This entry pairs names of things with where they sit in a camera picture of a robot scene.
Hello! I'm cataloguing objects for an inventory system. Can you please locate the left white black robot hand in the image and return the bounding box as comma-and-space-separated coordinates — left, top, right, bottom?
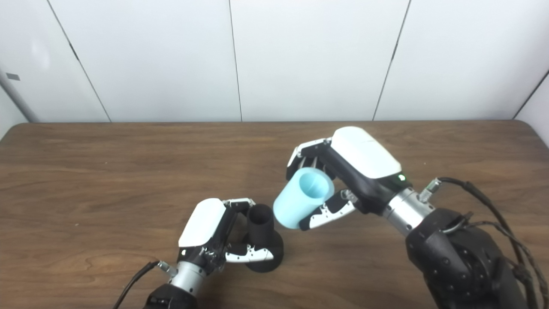
169, 197, 275, 297

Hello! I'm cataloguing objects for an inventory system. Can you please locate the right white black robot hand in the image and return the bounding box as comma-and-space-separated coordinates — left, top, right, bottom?
286, 126, 436, 236

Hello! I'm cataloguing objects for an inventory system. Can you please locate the black nozzle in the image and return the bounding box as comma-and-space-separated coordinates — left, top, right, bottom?
242, 204, 284, 273

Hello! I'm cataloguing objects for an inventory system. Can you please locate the light-blue hose piece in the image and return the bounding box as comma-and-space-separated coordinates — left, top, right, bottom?
273, 167, 335, 230

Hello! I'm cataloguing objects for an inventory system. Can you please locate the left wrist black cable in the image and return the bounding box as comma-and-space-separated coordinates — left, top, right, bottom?
112, 260, 178, 309

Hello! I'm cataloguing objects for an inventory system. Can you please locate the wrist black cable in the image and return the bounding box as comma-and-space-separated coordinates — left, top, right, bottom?
112, 260, 178, 309
418, 177, 549, 309

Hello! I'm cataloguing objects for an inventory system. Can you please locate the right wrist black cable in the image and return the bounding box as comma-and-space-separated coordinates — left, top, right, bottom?
418, 177, 549, 309

